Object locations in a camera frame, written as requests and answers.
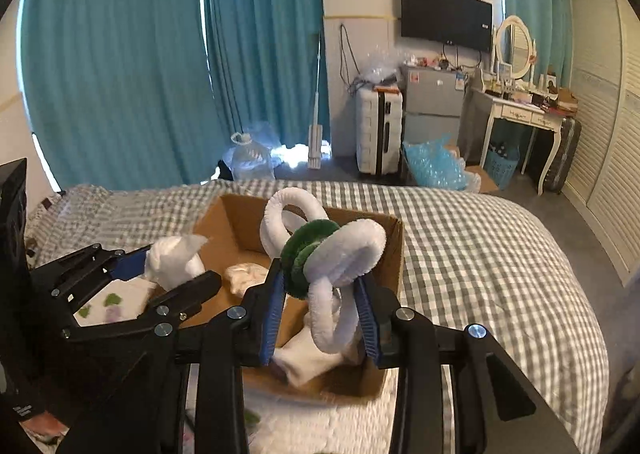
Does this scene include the grey small fridge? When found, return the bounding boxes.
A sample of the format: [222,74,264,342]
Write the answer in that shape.
[399,65,469,171]

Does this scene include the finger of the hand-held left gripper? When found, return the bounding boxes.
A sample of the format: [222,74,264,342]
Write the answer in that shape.
[29,243,152,307]
[61,270,223,344]

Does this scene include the white floral blanket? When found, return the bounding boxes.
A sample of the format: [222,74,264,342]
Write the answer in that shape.
[74,278,401,454]

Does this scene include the white soft cloth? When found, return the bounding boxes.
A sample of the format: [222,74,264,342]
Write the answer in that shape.
[144,233,209,293]

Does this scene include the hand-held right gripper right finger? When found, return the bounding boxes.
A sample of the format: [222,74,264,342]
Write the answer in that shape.
[353,278,582,454]

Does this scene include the black wall cable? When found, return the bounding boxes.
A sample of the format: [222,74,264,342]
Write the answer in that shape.
[339,23,359,86]

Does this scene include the white folded sock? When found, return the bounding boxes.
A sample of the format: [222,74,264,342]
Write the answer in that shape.
[272,313,367,386]

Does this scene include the white oval mirror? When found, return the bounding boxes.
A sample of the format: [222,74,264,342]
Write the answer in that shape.
[494,15,537,84]

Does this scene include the brown cardboard box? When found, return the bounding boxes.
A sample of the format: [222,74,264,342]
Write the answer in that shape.
[189,193,405,406]

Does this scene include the clear plastic bag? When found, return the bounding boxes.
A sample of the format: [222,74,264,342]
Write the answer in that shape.
[357,49,406,90]

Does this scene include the cream louvred wardrobe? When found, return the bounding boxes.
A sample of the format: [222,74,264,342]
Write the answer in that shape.
[567,0,640,287]

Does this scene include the blue plastic basket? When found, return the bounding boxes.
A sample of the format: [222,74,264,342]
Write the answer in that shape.
[483,143,521,188]

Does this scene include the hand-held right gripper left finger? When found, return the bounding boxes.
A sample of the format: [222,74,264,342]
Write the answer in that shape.
[55,259,287,454]

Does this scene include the grey checked bed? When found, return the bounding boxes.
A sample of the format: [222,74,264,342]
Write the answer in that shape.
[24,181,612,454]

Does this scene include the blue bubble wrap pile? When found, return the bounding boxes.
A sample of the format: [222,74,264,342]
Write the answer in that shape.
[402,133,482,192]

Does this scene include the small floor cardboard box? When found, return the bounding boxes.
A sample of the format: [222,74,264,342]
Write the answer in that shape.
[464,163,501,194]

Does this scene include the dark suitcase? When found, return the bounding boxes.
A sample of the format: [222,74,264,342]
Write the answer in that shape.
[544,116,584,193]

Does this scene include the cream rolled cloth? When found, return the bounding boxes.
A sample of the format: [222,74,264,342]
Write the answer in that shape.
[223,263,269,296]

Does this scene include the wide teal curtain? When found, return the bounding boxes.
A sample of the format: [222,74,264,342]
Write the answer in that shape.
[19,0,212,186]

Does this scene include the large clear water bottle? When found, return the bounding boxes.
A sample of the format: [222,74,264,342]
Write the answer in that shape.
[229,131,276,181]

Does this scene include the white dressing table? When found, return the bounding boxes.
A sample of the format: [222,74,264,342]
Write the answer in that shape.
[467,83,564,196]

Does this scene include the white suitcase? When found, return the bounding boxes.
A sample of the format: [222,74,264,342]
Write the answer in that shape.
[355,86,404,176]

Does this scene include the white and green plush rings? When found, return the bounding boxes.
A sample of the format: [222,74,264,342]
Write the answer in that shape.
[261,187,389,356]

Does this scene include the black wall television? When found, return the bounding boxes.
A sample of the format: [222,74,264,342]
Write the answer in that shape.
[399,0,494,54]

